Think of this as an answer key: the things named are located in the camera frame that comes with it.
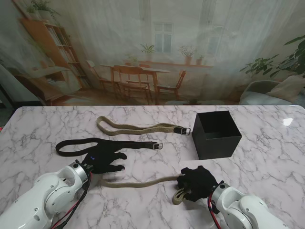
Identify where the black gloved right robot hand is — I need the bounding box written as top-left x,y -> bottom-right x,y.
176,166 -> 219,201

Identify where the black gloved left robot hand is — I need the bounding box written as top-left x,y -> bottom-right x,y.
81,140 -> 127,174

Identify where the beige braided belt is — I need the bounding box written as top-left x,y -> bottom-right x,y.
101,176 -> 193,206
96,115 -> 192,136

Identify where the black woven belt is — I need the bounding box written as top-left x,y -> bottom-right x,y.
55,137 -> 164,158

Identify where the black square storage box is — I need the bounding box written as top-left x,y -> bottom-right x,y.
192,111 -> 243,160

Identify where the printed room scene backdrop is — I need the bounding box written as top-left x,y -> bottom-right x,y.
0,0 -> 305,107

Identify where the red and black cable bundle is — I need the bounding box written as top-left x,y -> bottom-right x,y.
207,194 -> 222,226
51,171 -> 92,229

